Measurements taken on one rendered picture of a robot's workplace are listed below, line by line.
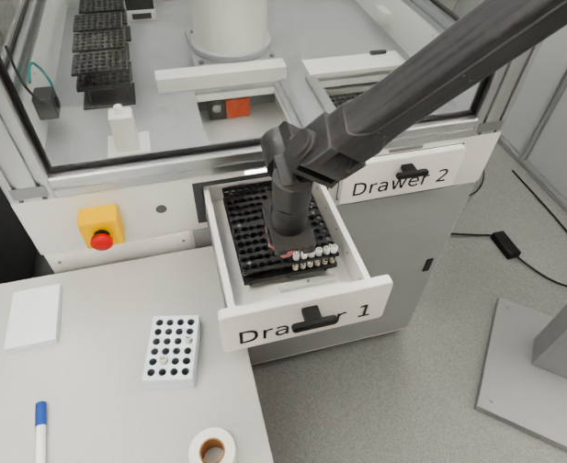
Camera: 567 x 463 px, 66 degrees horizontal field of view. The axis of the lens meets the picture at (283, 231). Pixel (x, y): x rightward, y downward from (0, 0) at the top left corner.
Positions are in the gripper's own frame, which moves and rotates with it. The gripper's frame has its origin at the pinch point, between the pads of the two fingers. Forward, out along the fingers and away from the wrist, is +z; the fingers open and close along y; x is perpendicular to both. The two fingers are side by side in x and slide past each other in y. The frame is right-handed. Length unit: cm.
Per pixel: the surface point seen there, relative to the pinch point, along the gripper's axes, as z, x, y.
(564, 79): 54, -163, 104
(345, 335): 81, -29, 13
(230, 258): 9.2, 9.1, 6.7
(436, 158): 3.3, -39.3, 20.1
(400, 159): 1.8, -30.0, 19.9
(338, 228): 4.1, -12.3, 6.3
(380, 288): -0.6, -13.8, -10.2
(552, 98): 65, -163, 104
